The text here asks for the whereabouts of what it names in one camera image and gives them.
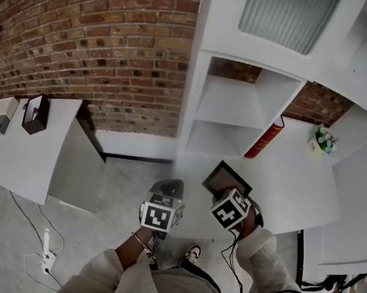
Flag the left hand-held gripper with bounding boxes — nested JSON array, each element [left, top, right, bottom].
[[136, 174, 189, 242]]

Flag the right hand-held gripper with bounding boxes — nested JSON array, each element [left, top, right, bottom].
[[206, 184, 254, 234]]

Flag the dark picture frame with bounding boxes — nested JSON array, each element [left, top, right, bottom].
[[200, 158, 256, 201]]

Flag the person's left forearm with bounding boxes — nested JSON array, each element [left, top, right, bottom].
[[62, 218, 161, 293]]

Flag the person's right forearm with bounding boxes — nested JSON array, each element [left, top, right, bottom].
[[230, 225, 313, 293]]

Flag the person's right hand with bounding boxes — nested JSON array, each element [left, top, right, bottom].
[[235, 198, 268, 244]]

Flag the person's right shoe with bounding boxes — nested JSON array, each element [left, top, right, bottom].
[[182, 243, 202, 265]]

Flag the red hardcover book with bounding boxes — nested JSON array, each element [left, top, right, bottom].
[[243, 111, 287, 163]]

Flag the white pot with flowers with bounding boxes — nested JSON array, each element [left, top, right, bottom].
[[306, 122, 341, 156]]

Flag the white power strip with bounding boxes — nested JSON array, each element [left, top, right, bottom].
[[40, 248, 59, 274]]

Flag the white side table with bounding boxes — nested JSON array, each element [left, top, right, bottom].
[[0, 89, 113, 215]]

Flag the dark brown open box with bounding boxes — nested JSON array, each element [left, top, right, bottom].
[[20, 92, 52, 137]]

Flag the white box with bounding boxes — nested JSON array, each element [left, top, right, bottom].
[[0, 95, 21, 119]]

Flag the ribbed glass cabinet door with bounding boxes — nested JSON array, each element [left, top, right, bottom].
[[192, 0, 367, 88]]

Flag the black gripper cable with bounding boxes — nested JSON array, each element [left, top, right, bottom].
[[216, 228, 255, 293]]

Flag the thin gold bracelet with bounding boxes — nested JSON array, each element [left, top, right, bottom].
[[130, 231, 149, 248]]

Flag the black hanging straps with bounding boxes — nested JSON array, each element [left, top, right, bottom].
[[298, 269, 338, 293]]

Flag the black floor cable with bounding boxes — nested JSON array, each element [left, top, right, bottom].
[[2, 190, 59, 256]]

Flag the white floor cable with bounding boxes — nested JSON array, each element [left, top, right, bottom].
[[19, 203, 71, 293]]

